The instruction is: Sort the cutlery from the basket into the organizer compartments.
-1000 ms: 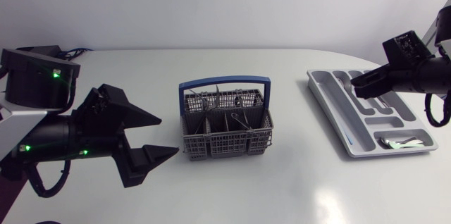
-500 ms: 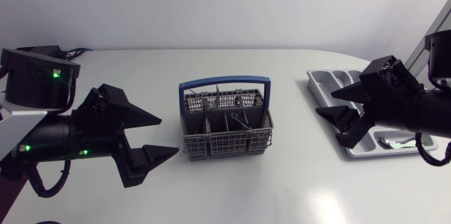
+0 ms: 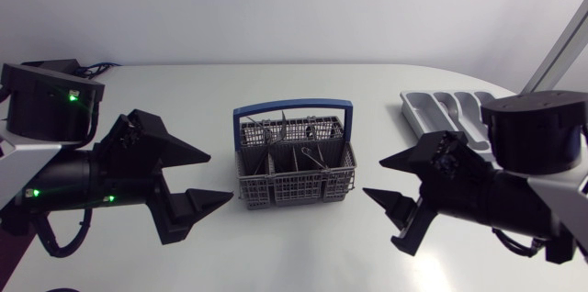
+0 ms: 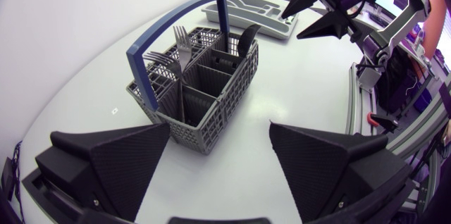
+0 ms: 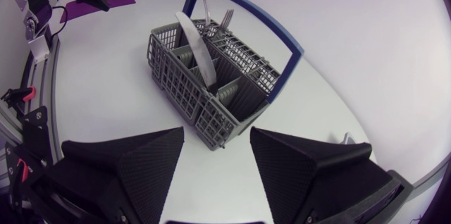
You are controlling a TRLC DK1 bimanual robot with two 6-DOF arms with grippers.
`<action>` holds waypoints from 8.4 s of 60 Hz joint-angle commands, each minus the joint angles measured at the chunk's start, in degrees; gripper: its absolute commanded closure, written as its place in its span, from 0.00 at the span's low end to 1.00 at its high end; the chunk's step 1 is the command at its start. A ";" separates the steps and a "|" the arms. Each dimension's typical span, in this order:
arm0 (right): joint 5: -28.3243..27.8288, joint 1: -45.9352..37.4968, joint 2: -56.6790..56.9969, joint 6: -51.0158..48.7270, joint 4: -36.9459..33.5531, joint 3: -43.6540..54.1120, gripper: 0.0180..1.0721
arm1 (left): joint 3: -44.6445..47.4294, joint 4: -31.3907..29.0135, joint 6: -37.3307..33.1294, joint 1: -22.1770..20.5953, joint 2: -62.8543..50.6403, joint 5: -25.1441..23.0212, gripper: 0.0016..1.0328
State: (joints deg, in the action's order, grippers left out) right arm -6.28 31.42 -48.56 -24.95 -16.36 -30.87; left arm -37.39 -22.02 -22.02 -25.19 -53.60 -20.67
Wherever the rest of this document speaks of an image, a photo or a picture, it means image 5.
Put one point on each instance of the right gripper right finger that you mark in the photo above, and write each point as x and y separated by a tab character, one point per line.
292	171

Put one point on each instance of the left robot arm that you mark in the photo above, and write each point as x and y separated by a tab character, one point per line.
33	9

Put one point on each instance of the grey cutlery basket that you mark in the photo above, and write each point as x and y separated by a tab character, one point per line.
225	86

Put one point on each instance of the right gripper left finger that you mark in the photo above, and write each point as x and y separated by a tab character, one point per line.
141	167

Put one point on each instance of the steel knife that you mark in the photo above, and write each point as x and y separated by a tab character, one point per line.
199	49

